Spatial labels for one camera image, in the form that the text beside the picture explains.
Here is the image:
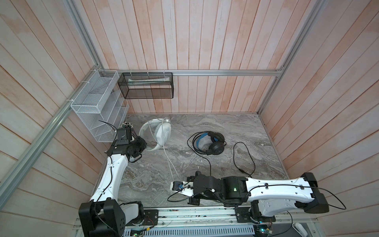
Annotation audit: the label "white headphone cable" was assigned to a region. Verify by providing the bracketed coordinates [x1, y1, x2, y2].
[147, 118, 181, 181]

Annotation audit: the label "white headphones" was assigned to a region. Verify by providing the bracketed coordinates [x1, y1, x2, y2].
[139, 117, 171, 152]

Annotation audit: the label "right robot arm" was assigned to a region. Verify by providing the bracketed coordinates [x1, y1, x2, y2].
[172, 171, 331, 223]

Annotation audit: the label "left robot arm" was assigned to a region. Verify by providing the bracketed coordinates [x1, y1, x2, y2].
[79, 122, 158, 237]

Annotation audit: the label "black blue headphones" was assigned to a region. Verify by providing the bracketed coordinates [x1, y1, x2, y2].
[192, 131, 227, 156]

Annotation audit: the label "clear pencil jar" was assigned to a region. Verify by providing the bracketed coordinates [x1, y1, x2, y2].
[122, 121, 134, 132]

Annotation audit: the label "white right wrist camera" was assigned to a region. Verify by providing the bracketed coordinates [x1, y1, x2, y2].
[170, 181, 194, 197]

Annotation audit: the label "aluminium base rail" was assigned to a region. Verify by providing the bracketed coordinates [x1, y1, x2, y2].
[72, 204, 320, 237]

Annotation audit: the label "black headphone cable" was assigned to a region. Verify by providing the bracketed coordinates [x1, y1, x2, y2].
[186, 131, 257, 178]

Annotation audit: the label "white mesh wall shelf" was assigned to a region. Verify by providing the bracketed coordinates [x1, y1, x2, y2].
[71, 70, 129, 143]

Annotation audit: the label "black mesh wall basket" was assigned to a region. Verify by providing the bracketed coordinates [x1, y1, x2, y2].
[117, 72, 174, 100]

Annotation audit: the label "aluminium wall rail back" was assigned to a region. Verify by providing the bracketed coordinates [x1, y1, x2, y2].
[104, 69, 284, 77]

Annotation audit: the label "aluminium wall rail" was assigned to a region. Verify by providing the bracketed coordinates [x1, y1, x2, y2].
[1, 65, 101, 209]
[257, 1, 327, 117]
[104, 69, 284, 77]

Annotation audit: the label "aluminium wall rail left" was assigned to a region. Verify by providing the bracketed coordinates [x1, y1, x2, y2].
[1, 65, 101, 209]

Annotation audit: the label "aluminium wall rail right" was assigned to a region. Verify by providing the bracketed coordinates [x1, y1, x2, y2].
[257, 1, 327, 117]

